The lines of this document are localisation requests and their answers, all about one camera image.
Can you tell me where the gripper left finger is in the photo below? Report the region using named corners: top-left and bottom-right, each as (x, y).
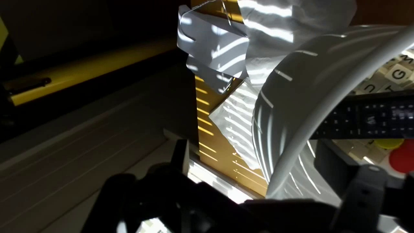
top-left (80, 139), bottom-right (259, 233)

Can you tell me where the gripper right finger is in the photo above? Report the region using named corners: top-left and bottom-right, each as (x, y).
top-left (314, 140), bottom-right (414, 233)

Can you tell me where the red disc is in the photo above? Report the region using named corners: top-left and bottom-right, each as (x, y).
top-left (388, 140), bottom-right (414, 174)

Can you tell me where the yellow disc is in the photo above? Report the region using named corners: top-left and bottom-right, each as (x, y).
top-left (374, 139), bottom-right (405, 150)

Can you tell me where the black remote control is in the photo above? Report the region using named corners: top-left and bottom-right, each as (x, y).
top-left (310, 91), bottom-right (414, 140)

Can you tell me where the white crinkled plastic sheet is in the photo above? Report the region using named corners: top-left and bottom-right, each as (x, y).
top-left (209, 79), bottom-right (276, 171)

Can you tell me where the heap of letter tiles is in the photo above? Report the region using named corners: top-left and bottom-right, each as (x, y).
top-left (333, 49), bottom-right (414, 169)

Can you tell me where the crumpled grey paper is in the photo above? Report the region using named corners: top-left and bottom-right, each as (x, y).
top-left (177, 5), bottom-right (250, 94)

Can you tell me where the crumpled white paper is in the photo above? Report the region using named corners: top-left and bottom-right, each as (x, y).
top-left (237, 0), bottom-right (357, 85)

